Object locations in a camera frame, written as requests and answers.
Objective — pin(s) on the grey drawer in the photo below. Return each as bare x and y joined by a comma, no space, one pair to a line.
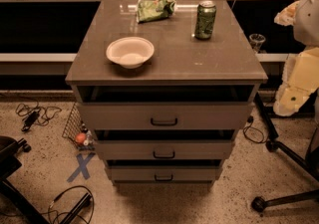
145,117
163,150
162,174

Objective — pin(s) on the black office chair base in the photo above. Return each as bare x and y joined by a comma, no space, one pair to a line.
8,165

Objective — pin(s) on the clear plastic cup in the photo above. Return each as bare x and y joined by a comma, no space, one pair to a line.
256,41

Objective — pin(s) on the green soda can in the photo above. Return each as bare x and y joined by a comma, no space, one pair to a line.
206,13

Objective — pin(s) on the green chip bag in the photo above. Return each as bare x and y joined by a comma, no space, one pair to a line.
153,10

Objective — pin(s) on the grey drawer cabinet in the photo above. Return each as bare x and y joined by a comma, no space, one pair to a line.
222,70

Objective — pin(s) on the grey top drawer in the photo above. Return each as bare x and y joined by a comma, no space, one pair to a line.
145,117

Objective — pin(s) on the white paper bowl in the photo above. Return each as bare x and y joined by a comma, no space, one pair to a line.
130,52

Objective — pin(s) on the blue tape cross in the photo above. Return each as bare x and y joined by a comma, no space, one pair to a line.
82,168

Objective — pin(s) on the orange ball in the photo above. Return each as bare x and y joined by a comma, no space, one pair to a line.
80,138

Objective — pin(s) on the grey bottom drawer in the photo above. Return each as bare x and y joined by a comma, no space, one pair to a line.
162,174

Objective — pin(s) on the wire basket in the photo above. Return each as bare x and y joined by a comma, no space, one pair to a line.
73,127

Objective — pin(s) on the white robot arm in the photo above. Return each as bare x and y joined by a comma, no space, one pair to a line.
300,76

